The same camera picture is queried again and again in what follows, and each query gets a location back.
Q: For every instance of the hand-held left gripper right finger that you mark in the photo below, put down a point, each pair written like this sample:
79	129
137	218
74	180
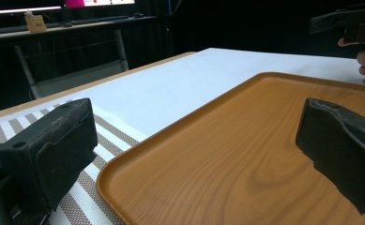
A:
342	146

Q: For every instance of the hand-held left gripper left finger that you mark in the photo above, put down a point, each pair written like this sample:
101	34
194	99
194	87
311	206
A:
50	150

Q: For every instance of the striped placemat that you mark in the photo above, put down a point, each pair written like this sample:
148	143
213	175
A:
86	200

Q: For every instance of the metal-legged desk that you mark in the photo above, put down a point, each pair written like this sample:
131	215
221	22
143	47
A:
73	43

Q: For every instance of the wooden tray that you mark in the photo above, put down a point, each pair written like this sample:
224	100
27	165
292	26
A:
233	156

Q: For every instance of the tan paper bag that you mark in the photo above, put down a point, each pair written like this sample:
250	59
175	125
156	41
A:
35	22

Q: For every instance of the white table cover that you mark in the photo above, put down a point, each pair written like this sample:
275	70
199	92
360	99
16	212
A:
186	84

